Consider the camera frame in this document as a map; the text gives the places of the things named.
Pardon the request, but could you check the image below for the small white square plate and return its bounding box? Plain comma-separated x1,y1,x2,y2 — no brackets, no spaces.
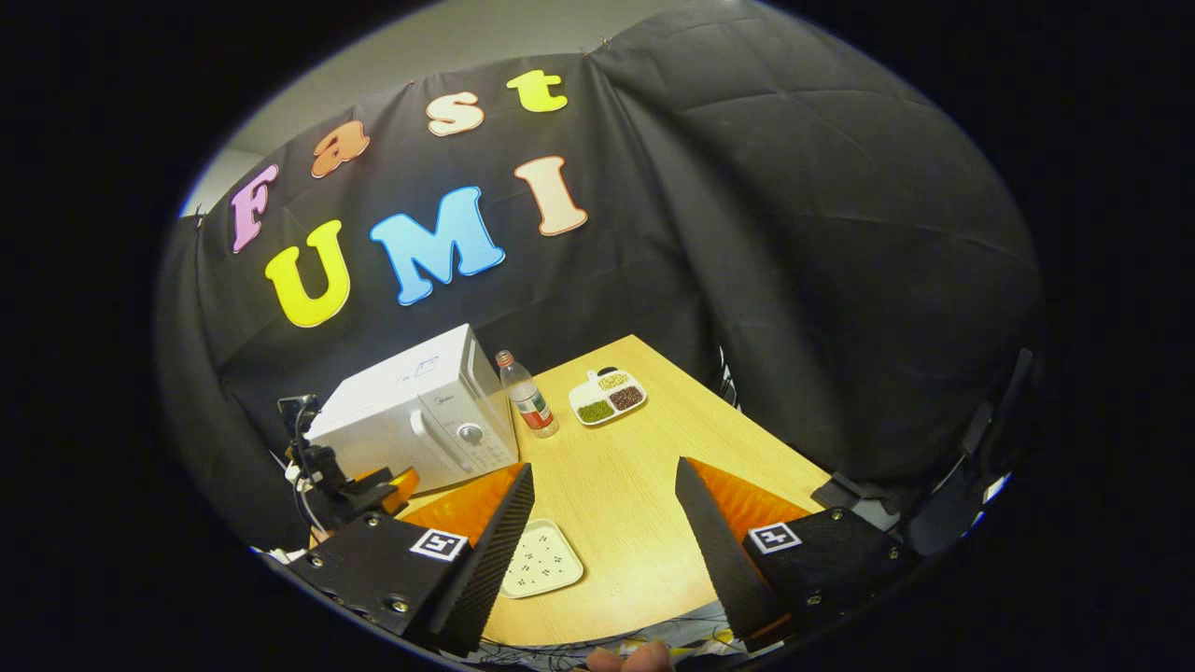
499,518,586,601

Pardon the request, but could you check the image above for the white microwave oven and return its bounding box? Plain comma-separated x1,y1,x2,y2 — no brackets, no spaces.
305,323,521,497

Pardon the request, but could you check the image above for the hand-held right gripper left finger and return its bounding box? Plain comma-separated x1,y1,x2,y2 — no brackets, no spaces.
271,461,537,658

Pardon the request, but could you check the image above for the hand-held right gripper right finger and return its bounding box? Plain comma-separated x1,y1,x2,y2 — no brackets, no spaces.
673,456,921,653

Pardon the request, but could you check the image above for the black backdrop cloth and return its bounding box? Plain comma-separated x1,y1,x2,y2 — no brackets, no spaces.
154,0,1043,553

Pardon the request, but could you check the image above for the clear plastic bottle red label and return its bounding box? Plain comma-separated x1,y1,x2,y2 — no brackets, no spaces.
494,349,561,441

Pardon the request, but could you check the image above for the divided white dish with grains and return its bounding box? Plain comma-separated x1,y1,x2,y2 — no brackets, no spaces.
568,366,649,429

